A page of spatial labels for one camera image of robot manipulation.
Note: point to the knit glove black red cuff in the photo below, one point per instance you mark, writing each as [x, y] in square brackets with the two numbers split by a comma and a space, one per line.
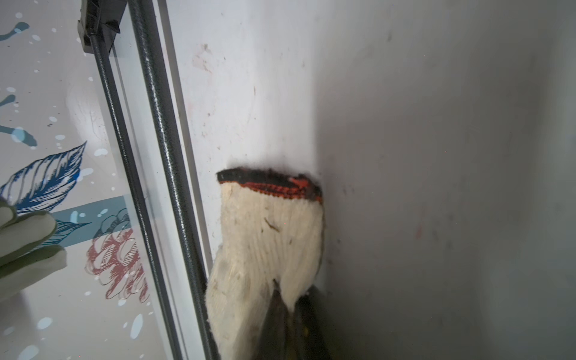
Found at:
[272, 226]

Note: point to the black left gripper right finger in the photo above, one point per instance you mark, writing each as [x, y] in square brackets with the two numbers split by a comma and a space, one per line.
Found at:
[308, 336]

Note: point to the black garment rack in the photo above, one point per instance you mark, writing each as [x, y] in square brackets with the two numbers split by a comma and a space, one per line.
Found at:
[133, 46]

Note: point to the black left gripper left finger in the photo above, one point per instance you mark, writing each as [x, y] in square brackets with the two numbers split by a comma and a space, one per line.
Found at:
[272, 341]

